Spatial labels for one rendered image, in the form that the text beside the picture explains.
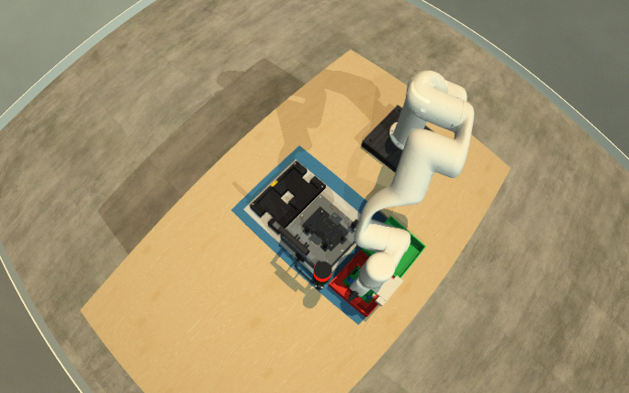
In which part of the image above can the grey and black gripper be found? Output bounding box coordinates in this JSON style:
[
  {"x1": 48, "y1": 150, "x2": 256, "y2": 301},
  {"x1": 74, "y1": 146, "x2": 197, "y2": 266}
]
[{"x1": 347, "y1": 277, "x2": 370, "y2": 302}]

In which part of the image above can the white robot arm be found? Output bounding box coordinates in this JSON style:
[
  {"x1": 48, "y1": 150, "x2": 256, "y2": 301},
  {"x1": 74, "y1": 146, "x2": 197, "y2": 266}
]
[{"x1": 354, "y1": 71, "x2": 474, "y2": 307}]

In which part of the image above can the red bin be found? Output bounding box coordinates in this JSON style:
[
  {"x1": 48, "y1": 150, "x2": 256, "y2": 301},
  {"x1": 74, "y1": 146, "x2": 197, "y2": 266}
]
[{"x1": 329, "y1": 250, "x2": 378, "y2": 317}]

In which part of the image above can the green bin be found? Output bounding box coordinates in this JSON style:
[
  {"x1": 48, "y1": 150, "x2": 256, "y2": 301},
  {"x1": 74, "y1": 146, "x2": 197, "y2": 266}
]
[{"x1": 362, "y1": 216, "x2": 426, "y2": 278}]

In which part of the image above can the green circuit board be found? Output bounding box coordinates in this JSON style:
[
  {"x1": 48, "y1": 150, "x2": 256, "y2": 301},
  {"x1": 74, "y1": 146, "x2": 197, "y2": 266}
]
[{"x1": 343, "y1": 265, "x2": 376, "y2": 304}]

